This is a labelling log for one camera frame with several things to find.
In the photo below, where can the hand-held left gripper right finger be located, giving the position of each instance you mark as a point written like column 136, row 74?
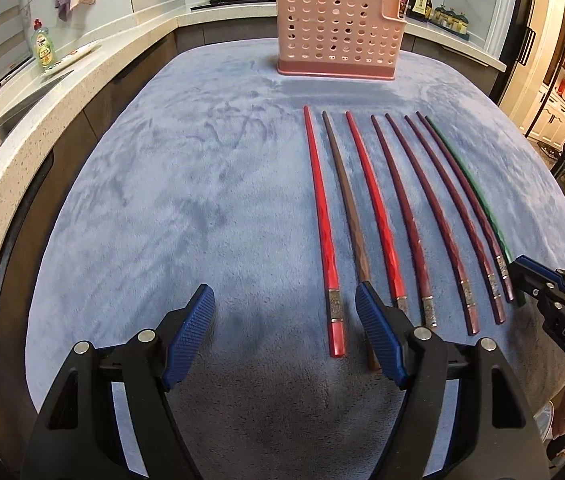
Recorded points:
column 380, row 330

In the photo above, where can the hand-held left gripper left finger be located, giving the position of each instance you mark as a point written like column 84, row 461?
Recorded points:
column 192, row 330

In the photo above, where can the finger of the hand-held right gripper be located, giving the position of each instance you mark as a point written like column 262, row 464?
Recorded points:
column 537, row 266
column 525, row 282

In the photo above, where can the green chopstick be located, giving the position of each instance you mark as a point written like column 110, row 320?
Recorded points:
column 472, row 180

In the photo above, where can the bright red chopstick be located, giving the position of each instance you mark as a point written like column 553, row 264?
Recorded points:
column 320, row 220
column 375, row 210

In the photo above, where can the brown wooden chopstick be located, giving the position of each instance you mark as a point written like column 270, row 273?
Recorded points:
column 347, row 210

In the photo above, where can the pink perforated utensil holder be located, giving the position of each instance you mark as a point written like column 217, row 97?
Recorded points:
column 337, row 25

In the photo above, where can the blue-grey plush mat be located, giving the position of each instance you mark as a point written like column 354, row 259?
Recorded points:
column 187, row 185

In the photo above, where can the glass sliding door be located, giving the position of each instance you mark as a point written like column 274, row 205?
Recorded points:
column 547, row 50

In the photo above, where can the spice jar rack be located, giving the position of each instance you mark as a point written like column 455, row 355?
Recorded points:
column 450, row 20

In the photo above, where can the stainless steel sink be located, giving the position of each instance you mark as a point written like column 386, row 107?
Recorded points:
column 7, row 110

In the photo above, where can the dark soy sauce bottle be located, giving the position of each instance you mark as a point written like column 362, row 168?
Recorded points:
column 420, row 0

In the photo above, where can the red seasoning tub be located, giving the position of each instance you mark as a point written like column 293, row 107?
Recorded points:
column 403, row 7

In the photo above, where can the patterned plate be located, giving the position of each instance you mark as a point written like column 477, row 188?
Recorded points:
column 70, row 57

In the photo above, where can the green dish soap bottle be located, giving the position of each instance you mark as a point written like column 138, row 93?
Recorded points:
column 44, row 47

